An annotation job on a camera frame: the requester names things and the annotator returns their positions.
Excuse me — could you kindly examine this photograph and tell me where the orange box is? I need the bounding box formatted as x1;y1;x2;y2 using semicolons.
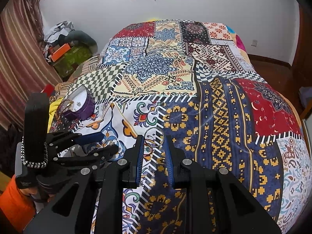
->
51;43;71;62

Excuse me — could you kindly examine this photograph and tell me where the orange sleeve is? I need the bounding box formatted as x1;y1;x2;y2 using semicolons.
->
1;175;36;233

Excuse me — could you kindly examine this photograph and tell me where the brown wooden wardrobe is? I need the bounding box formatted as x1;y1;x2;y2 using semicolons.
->
291;5;311;115

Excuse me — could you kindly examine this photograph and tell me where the striped red-brown curtain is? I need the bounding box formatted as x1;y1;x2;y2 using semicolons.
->
1;0;62;129

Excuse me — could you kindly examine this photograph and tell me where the colourful patchwork bedspread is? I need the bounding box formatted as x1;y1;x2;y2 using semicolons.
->
49;19;311;233

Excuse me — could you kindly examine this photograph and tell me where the pile of clothes and papers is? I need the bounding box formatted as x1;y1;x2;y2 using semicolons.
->
44;21;98;54

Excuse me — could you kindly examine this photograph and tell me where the red box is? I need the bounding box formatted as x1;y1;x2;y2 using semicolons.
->
41;84;55;97

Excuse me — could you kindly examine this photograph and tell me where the wall socket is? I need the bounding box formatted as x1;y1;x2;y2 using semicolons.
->
251;40;258;47

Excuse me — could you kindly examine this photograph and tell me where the green patterned box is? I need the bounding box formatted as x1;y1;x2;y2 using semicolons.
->
53;45;92;79

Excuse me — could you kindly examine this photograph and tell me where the silver ring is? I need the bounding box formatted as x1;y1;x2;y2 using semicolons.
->
144;127;165;148

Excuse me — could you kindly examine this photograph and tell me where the yellow blanket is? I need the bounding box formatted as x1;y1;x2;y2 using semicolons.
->
48;98;63;132

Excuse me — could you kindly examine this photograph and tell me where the purple heart-shaped tin box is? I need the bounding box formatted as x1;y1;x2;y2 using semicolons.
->
59;85;95;121

